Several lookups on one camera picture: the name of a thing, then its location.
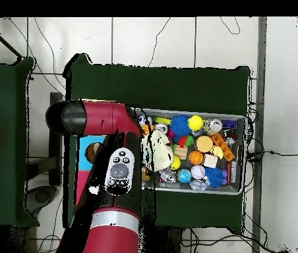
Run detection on cream waffle cloth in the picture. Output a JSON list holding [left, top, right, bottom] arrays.
[[142, 130, 175, 172]]

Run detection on wooden box with three holes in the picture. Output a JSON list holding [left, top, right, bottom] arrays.
[[73, 98, 119, 208]]

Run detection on orange toy building block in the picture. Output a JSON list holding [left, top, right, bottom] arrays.
[[141, 124, 155, 136]]

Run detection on black and white soccer ball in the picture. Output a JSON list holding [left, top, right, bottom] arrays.
[[138, 115, 153, 127]]

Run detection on blue spiky rubber ball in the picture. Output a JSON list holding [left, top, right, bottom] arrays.
[[169, 115, 191, 137], [204, 167, 225, 188]]

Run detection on yellow smooth ball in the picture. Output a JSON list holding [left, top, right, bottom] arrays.
[[187, 115, 204, 131]]

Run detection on orange toy basketball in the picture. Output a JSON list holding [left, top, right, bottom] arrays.
[[188, 150, 204, 165]]

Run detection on blue and green globe ball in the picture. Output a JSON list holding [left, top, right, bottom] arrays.
[[177, 169, 193, 184]]

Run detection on white toy baseball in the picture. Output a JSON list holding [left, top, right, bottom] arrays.
[[191, 165, 206, 180]]

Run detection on grey stand base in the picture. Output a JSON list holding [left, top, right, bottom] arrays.
[[24, 184, 58, 215]]

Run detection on dark green side table cloth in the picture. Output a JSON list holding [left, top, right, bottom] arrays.
[[0, 57, 40, 227]]

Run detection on shallow wire mesh bin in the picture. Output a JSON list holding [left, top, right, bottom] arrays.
[[135, 106, 247, 195]]

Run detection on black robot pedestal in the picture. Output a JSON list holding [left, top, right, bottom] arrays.
[[156, 225, 185, 253]]

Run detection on black power cable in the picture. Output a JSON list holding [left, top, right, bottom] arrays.
[[246, 150, 298, 162]]

